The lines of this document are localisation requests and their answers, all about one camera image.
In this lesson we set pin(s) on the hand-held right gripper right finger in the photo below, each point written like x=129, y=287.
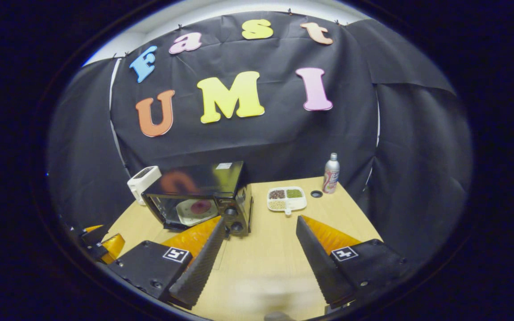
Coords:
x=319, y=267

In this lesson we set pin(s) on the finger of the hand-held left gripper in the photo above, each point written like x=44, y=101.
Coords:
x=92, y=234
x=112, y=247

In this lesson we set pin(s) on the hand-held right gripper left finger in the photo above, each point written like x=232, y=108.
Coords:
x=201, y=267

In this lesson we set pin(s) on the white plate with pink food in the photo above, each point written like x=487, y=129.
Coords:
x=188, y=216

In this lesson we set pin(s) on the black electric oven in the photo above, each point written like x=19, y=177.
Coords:
x=194, y=178

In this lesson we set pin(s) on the white divided dish with grains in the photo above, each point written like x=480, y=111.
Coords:
x=286, y=203

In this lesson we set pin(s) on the black round table grommet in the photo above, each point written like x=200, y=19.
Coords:
x=316, y=194

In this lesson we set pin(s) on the white toaster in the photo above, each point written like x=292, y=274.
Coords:
x=143, y=178

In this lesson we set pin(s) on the silver bottle with pink label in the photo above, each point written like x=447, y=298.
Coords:
x=331, y=176

